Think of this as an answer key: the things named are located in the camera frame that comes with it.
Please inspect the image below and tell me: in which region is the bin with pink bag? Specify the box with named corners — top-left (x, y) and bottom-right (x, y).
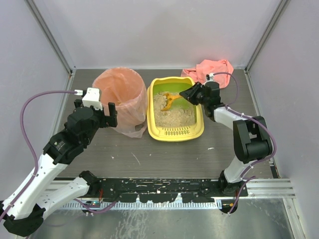
top-left (92, 67), bottom-right (148, 138)

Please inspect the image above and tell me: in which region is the orange litter scoop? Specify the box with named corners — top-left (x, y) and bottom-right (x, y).
top-left (161, 93), bottom-right (182, 111)

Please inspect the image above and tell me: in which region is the yellow green litter box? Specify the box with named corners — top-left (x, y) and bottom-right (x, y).
top-left (147, 77), bottom-right (204, 142)

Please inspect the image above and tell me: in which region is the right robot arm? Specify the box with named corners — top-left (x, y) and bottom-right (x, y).
top-left (179, 82), bottom-right (275, 196)

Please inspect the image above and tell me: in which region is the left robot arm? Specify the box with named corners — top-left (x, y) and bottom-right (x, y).
top-left (0, 100), bottom-right (117, 237)

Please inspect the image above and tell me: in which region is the cat litter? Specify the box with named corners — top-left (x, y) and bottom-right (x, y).
top-left (153, 92), bottom-right (196, 127)

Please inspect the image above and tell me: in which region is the pink cloth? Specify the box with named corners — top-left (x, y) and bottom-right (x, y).
top-left (180, 60), bottom-right (234, 89)

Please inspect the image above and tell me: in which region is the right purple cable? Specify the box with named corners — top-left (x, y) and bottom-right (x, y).
top-left (206, 71), bottom-right (277, 216)

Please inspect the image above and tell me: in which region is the purple cable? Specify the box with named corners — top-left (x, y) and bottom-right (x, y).
top-left (0, 90), bottom-right (118, 225)
top-left (206, 71), bottom-right (277, 216)

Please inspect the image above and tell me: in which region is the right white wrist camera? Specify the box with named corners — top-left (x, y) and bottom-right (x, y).
top-left (206, 73), bottom-right (214, 82)

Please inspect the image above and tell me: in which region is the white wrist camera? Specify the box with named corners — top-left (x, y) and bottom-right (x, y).
top-left (74, 88), bottom-right (103, 111)
top-left (206, 73), bottom-right (214, 82)

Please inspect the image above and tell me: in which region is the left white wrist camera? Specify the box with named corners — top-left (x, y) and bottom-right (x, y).
top-left (74, 88), bottom-right (103, 111)

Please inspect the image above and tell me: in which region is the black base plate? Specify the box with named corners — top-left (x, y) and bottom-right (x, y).
top-left (75, 178), bottom-right (248, 203)

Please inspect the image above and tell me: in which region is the slotted cable duct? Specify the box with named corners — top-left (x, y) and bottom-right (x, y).
top-left (57, 200), bottom-right (222, 211)

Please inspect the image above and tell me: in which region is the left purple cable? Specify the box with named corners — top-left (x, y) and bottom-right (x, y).
top-left (0, 90), bottom-right (118, 225)

